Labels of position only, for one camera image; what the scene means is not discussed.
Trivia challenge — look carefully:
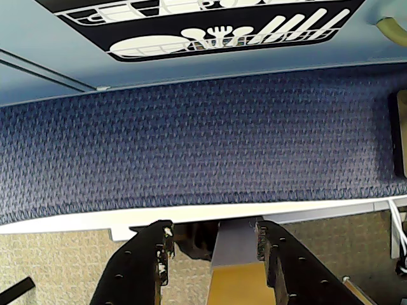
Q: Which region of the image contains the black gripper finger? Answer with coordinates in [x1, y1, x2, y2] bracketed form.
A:
[88, 219, 176, 305]
[255, 219, 367, 305]

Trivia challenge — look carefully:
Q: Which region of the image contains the black dishwasher sticker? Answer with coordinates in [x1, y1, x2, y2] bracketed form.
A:
[33, 0, 366, 64]

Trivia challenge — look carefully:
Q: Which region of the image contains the blue toy kitchen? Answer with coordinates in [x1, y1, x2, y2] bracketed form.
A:
[0, 0, 407, 107]

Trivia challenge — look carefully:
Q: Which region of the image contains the white cable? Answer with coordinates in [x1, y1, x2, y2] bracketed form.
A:
[387, 198, 407, 260]

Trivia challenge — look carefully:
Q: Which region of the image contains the black strap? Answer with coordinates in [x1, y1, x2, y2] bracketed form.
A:
[0, 277, 35, 304]

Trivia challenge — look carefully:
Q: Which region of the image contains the gold dishwasher door handle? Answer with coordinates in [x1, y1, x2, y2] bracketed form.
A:
[376, 17, 407, 48]

